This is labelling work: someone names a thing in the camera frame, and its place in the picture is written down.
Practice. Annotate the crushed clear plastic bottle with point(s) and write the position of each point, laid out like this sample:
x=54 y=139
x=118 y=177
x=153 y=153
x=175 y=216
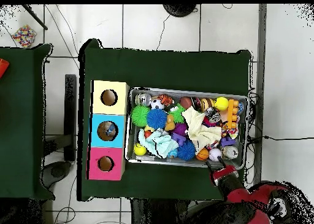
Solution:
x=110 y=131

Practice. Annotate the red robot arm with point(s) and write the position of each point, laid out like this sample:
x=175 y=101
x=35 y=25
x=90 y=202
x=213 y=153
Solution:
x=255 y=204

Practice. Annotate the clear mesh bin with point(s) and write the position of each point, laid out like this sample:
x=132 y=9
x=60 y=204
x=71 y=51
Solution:
x=196 y=90

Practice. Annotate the wooden box with three holes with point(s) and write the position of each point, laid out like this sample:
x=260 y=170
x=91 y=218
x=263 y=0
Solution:
x=117 y=155

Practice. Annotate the small blue spiky ball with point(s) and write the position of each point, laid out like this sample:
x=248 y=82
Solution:
x=186 y=150

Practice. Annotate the cream knitted cloth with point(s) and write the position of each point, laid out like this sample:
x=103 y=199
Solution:
x=201 y=128

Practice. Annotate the orange toy brick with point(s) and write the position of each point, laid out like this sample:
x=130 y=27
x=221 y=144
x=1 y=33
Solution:
x=232 y=111

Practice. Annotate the mint green cloth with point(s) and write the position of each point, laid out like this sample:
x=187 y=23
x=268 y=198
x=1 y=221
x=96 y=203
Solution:
x=158 y=143

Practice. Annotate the yellow tennis ball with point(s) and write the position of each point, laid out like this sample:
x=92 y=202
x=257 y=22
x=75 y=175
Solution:
x=221 y=103

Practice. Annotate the green furry googly-eyed toy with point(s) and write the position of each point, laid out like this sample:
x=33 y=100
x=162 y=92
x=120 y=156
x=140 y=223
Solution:
x=176 y=113

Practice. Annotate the large blue spiky ball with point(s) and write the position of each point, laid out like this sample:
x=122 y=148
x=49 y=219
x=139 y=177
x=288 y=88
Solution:
x=156 y=118

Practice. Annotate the yellow smiley ball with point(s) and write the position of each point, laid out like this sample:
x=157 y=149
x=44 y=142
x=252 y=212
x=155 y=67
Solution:
x=140 y=149

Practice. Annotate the small soccer ball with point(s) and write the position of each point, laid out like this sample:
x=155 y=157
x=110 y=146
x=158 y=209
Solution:
x=157 y=104

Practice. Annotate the green spiky ball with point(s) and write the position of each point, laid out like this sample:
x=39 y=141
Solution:
x=141 y=116

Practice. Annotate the grey metal strip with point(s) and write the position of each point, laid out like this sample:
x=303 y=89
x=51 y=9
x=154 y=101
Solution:
x=262 y=62

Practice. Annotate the black round base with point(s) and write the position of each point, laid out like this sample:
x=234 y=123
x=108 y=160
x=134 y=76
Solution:
x=179 y=9

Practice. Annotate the dark green side table cloth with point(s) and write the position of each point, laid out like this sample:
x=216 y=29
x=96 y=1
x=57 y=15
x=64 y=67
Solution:
x=24 y=111

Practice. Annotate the colourful patterned packet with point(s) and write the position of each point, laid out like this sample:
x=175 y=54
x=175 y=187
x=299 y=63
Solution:
x=23 y=36

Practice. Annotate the black rod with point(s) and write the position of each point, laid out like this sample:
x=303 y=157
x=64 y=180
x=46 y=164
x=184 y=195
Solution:
x=35 y=18

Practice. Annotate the small red object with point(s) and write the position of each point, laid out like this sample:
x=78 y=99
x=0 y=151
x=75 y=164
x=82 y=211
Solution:
x=2 y=67

